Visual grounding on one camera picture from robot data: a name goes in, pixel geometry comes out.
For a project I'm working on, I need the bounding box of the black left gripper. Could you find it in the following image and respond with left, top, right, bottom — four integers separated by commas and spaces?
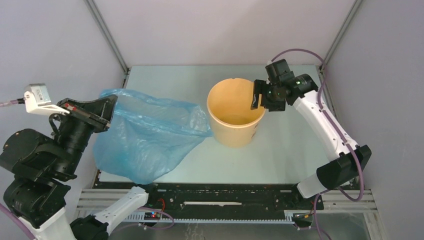
56, 91, 121, 172

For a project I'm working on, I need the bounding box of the aluminium corner frame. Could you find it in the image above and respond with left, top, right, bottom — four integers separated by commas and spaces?
84, 0, 130, 75
319, 0, 364, 72

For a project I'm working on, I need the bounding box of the aluminium corner frame left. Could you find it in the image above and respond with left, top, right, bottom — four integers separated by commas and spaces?
84, 0, 130, 75

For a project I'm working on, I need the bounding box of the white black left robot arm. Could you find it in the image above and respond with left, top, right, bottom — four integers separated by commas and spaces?
0, 93, 158, 240

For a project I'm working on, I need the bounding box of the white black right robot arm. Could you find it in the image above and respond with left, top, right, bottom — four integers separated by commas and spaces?
250, 59, 372, 209

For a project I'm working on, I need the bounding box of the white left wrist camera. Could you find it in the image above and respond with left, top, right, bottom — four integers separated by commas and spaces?
23, 83, 70, 116

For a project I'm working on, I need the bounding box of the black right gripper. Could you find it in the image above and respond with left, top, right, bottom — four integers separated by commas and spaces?
250, 79, 287, 112

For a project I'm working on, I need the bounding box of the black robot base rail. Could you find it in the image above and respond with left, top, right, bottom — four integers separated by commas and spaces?
141, 182, 314, 222

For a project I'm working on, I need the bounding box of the blue plastic trash bag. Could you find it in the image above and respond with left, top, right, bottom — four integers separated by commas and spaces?
93, 88, 213, 185

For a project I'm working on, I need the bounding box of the aluminium corner frame right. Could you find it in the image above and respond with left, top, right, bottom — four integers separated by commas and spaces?
319, 0, 364, 72

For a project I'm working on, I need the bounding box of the small lit circuit board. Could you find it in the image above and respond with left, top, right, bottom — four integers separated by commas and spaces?
143, 211, 162, 221

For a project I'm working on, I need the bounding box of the yellow printed trash bin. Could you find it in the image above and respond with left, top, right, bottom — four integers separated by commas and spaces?
206, 78, 266, 148

